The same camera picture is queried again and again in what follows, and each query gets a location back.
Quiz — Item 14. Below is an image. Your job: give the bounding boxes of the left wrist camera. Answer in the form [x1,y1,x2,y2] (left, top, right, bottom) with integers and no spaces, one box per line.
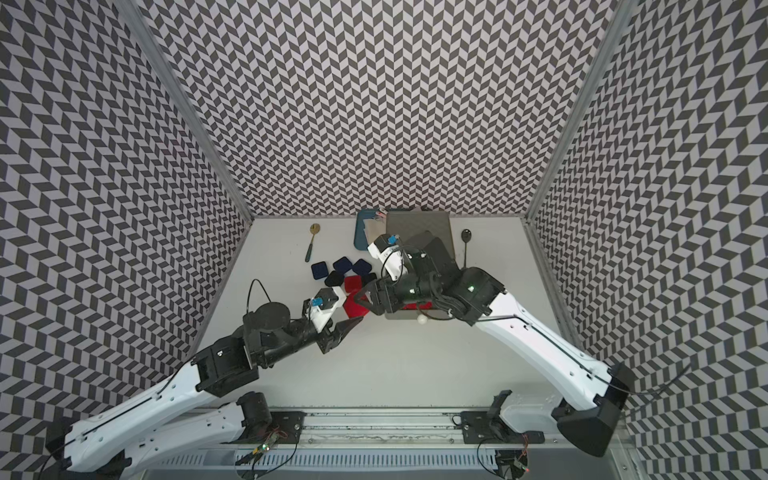
[303,286,346,333]

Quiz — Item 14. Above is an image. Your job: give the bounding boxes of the black brooch box right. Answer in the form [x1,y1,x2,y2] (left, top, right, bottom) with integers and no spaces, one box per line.
[361,272,377,285]

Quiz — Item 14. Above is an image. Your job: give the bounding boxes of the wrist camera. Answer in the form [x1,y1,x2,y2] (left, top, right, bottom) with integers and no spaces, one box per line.
[367,234,405,282]
[303,286,346,333]

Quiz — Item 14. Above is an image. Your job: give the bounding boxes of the black brooch box left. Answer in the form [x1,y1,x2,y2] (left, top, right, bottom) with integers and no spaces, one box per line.
[324,271,345,287]

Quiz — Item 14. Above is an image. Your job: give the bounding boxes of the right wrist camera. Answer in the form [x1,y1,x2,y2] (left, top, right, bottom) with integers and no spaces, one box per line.
[367,234,405,282]

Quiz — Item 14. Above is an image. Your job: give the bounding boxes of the blue tray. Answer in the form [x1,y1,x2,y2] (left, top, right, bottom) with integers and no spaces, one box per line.
[353,209,386,251]

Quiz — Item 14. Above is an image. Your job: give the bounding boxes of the beige folded napkin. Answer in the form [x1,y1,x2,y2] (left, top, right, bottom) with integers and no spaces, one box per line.
[363,218,386,243]

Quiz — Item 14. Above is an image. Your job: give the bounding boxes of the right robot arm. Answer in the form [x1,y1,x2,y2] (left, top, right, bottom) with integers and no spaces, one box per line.
[355,231,637,457]

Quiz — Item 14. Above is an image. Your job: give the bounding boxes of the navy brooch box middle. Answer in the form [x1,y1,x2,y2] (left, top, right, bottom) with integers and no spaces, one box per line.
[332,256,353,276]

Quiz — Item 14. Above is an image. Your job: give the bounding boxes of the red brooch box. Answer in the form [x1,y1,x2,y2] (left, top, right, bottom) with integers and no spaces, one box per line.
[343,290,369,319]
[343,275,363,294]
[402,302,432,311]

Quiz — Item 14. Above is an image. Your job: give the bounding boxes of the aluminium front rail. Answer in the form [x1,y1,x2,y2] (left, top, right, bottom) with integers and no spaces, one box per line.
[140,406,631,448]

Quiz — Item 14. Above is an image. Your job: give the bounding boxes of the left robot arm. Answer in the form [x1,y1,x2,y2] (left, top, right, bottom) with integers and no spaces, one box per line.
[38,294,362,479]

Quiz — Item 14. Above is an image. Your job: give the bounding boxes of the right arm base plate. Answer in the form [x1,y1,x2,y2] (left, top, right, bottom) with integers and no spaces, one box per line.
[451,411,545,445]

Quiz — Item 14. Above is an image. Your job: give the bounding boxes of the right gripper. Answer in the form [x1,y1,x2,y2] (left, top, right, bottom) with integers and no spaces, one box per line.
[353,269,441,317]

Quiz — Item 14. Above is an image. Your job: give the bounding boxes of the navy brooch box left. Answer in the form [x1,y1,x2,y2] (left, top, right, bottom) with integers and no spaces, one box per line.
[311,261,329,280]

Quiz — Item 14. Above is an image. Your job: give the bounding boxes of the black spoon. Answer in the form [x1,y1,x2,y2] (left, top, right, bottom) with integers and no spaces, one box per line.
[461,228,473,268]

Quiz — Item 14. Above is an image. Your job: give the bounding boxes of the navy brooch box right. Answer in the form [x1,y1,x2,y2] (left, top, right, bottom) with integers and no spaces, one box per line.
[352,259,372,276]

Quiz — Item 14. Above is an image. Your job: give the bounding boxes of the black brooch box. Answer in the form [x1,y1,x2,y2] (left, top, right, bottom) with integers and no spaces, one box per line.
[361,272,377,285]
[324,271,345,287]

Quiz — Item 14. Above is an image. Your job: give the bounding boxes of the three-drawer storage cabinet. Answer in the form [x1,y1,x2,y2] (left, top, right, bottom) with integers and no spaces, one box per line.
[384,211,460,320]

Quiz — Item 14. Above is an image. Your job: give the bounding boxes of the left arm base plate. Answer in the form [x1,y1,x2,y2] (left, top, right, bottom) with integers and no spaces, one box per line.
[257,410,306,448]

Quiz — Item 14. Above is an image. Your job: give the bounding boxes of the navy brooch box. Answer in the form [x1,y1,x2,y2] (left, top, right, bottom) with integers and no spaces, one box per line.
[311,261,329,280]
[352,259,372,276]
[332,256,353,276]

